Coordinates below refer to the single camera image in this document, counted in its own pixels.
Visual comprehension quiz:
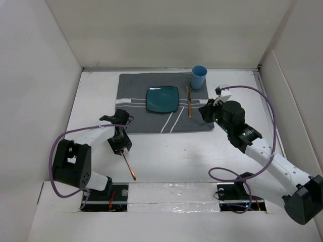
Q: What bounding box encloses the copper fork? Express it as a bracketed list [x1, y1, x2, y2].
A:
[121, 150, 137, 181]

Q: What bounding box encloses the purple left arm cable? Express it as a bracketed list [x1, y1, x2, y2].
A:
[48, 115, 134, 210]

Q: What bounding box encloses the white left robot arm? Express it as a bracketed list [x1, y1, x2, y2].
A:
[48, 109, 134, 200]

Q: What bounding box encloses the copper knife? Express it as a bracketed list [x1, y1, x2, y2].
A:
[186, 86, 192, 118]

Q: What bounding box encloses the blue plastic cup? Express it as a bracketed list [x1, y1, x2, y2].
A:
[191, 66, 207, 90]

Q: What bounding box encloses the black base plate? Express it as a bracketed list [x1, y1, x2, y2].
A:
[213, 183, 266, 213]
[81, 183, 129, 212]

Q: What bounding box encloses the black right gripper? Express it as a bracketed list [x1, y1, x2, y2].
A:
[198, 97, 232, 134]

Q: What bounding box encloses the teal square plate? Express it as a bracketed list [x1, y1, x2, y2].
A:
[146, 86, 179, 113]

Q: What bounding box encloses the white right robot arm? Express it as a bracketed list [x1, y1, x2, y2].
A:
[198, 99, 322, 225]

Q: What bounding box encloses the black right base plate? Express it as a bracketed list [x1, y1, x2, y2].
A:
[213, 183, 266, 213]

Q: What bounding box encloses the grey striped placemat cloth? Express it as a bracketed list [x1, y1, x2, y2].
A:
[116, 73, 214, 134]

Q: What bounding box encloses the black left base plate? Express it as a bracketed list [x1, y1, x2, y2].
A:
[81, 183, 129, 212]

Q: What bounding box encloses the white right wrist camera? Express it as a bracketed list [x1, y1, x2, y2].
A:
[213, 85, 232, 106]

